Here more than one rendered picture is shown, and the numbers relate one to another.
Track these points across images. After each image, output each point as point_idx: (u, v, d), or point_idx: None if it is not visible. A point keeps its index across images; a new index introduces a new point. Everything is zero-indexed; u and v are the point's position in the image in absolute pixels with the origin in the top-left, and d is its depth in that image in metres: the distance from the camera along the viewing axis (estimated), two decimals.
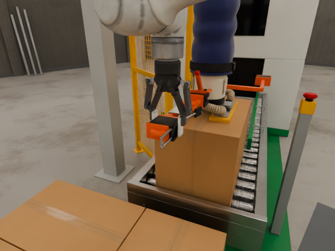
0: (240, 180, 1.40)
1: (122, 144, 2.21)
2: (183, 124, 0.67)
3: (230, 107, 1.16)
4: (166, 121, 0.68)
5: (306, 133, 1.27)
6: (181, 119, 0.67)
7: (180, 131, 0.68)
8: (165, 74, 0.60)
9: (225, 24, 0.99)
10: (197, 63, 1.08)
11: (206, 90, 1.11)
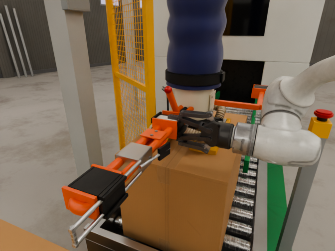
0: None
1: (101, 160, 1.93)
2: (170, 115, 0.69)
3: None
4: (97, 183, 0.40)
5: (318, 161, 0.99)
6: (175, 117, 0.69)
7: (163, 116, 0.70)
8: None
9: (209, 20, 0.71)
10: (173, 74, 0.80)
11: (186, 109, 0.83)
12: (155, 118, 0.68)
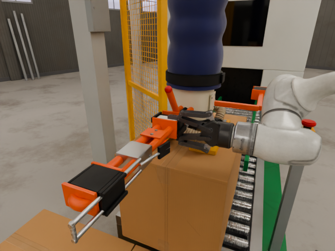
0: (235, 207, 1.34)
1: None
2: (170, 115, 0.69)
3: None
4: (97, 180, 0.40)
5: None
6: (175, 117, 0.69)
7: (163, 116, 0.71)
8: None
9: (209, 21, 0.72)
10: (173, 74, 0.81)
11: (186, 109, 0.84)
12: (155, 117, 0.68)
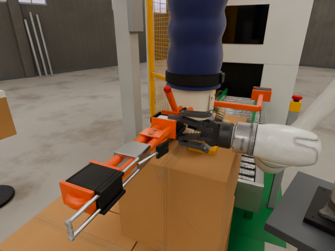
0: None
1: None
2: (170, 115, 0.69)
3: None
4: (95, 178, 0.40)
5: None
6: (175, 117, 0.69)
7: (163, 116, 0.71)
8: None
9: (209, 21, 0.72)
10: (173, 74, 0.81)
11: (185, 109, 0.84)
12: (154, 117, 0.68)
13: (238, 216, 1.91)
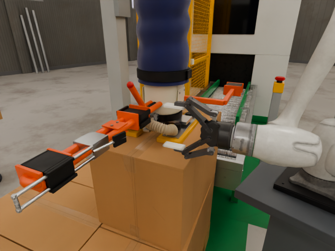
0: None
1: None
2: (177, 102, 0.67)
3: (186, 124, 0.94)
4: (47, 162, 0.46)
5: (278, 107, 1.66)
6: (182, 104, 0.66)
7: (170, 103, 0.68)
8: None
9: (171, 21, 0.78)
10: (141, 71, 0.86)
11: (154, 104, 0.90)
12: (119, 111, 0.74)
13: (223, 200, 1.91)
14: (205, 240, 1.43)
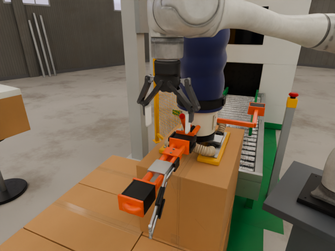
0: None
1: (147, 134, 2.72)
2: (191, 121, 0.66)
3: (220, 144, 1.07)
4: (141, 191, 0.59)
5: (291, 121, 1.79)
6: (189, 115, 0.65)
7: (188, 128, 0.67)
8: (165, 74, 0.60)
9: (213, 60, 0.90)
10: None
11: (194, 127, 1.02)
12: (172, 138, 0.87)
13: (238, 206, 2.04)
14: (227, 245, 1.55)
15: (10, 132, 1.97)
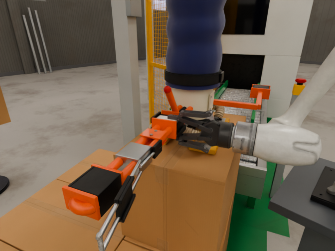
0: None
1: (140, 129, 2.54)
2: (170, 115, 0.69)
3: None
4: (98, 183, 0.40)
5: None
6: (175, 117, 0.69)
7: (163, 116, 0.71)
8: None
9: (208, 20, 0.72)
10: (172, 74, 0.80)
11: (185, 109, 0.84)
12: (155, 118, 0.68)
13: (239, 205, 1.85)
14: (226, 249, 1.37)
15: None
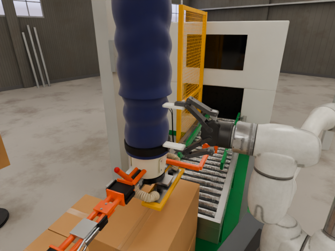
0: (212, 193, 2.01)
1: (127, 162, 2.81)
2: (177, 102, 0.67)
3: (167, 186, 1.10)
4: None
5: None
6: (182, 104, 0.66)
7: (170, 103, 0.68)
8: None
9: (151, 111, 0.93)
10: (128, 146, 1.02)
11: (139, 172, 1.05)
12: (108, 189, 0.89)
13: None
14: None
15: None
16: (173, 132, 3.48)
